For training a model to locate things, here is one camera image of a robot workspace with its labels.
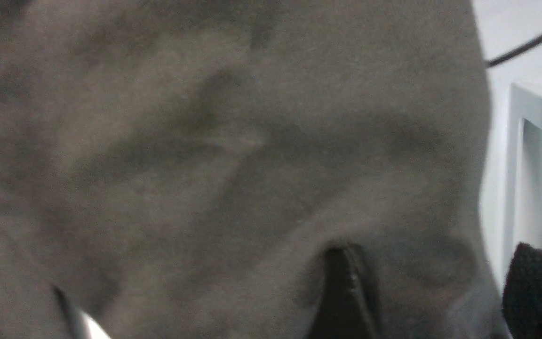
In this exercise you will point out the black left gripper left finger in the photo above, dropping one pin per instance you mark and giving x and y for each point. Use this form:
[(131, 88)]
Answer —
[(349, 308)]

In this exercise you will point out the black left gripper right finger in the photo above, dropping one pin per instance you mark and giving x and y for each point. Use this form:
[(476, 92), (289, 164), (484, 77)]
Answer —
[(522, 294)]

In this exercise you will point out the white table frame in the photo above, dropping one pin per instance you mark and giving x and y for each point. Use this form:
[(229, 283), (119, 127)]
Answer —
[(523, 193)]

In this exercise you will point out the gray long sleeve shirt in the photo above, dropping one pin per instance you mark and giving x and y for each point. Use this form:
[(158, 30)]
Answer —
[(187, 169)]

